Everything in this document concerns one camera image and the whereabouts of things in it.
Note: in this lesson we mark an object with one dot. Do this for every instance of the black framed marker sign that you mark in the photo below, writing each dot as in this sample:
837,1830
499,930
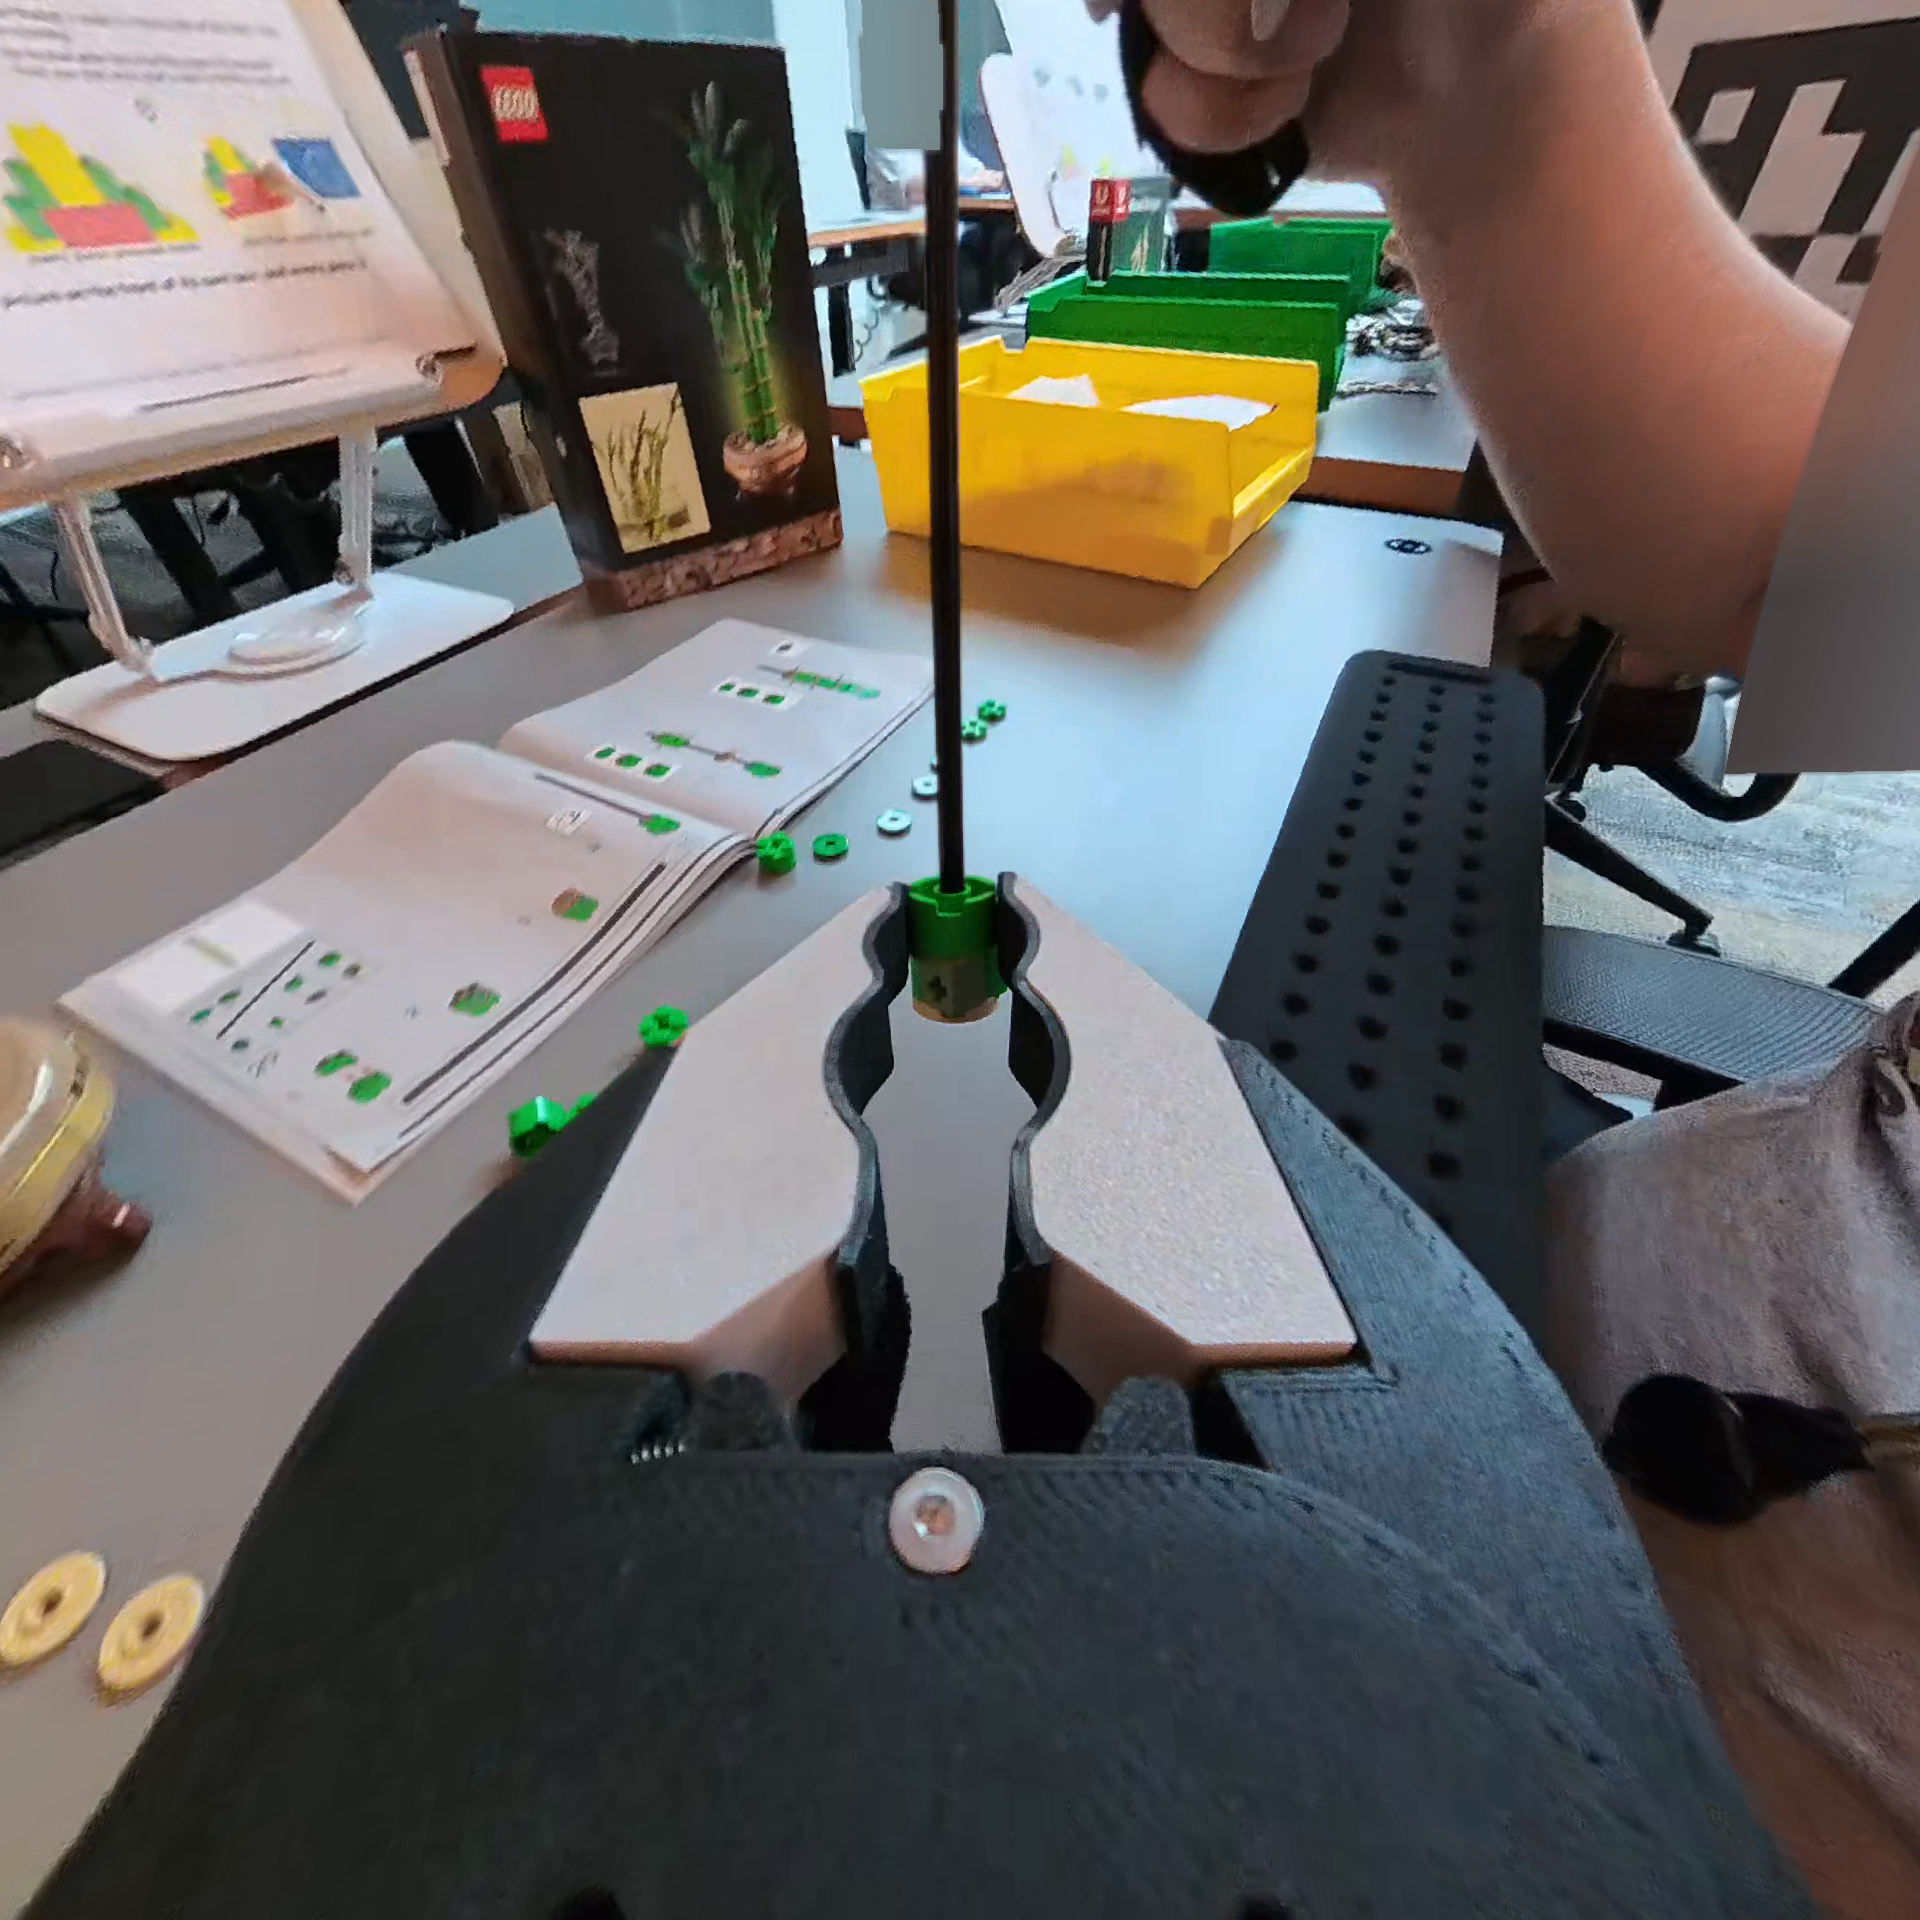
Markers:
1771,135

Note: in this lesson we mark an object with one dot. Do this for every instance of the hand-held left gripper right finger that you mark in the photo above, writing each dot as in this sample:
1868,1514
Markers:
1171,1185

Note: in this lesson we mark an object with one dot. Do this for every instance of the yellow plastic bin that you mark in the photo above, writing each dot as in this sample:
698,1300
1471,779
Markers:
1081,465

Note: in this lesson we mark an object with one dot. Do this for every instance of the cluster of green round bricks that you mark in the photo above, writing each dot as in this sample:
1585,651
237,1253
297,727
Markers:
537,1124

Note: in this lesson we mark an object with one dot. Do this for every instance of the thin black axle rod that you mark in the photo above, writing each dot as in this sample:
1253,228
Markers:
947,452

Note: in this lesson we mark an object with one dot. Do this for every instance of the person's grey printed shirt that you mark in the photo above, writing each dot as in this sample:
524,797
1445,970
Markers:
1757,1230

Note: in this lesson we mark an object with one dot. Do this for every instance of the open instruction booklet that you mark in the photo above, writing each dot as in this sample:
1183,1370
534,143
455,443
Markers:
452,902

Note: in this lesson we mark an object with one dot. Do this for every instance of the small dark green box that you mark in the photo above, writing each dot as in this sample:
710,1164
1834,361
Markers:
1125,226

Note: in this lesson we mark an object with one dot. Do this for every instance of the green bamboo stalk segment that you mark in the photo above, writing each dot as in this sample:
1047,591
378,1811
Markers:
955,945

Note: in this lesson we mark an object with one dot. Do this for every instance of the black bamboo toy set box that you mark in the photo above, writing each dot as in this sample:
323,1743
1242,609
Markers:
646,301

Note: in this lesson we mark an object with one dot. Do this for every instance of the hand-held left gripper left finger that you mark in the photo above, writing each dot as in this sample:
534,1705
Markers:
721,1185

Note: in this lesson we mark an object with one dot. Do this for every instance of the document stand with instruction sheet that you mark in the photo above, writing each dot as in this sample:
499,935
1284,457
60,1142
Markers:
196,226

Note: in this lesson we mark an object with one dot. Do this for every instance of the tan round toy pot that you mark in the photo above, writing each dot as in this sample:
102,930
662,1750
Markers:
37,1142

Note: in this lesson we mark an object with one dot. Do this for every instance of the person's right forearm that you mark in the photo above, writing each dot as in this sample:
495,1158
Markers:
1622,377

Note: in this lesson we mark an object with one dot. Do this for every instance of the green plastic bin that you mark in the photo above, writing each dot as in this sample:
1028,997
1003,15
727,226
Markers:
1299,249
1185,324

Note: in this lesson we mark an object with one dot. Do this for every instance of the background document stand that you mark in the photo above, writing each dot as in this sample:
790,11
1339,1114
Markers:
1051,119

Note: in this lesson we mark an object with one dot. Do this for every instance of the black mesh office chair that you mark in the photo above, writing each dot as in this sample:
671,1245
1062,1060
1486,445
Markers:
1711,991

